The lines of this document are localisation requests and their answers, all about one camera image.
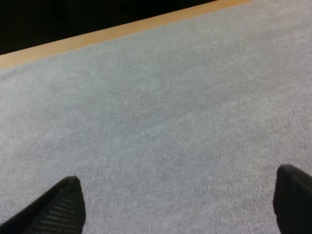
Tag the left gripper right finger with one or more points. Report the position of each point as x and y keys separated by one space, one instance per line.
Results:
x=295 y=200

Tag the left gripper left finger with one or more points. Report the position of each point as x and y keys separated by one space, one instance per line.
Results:
x=53 y=212

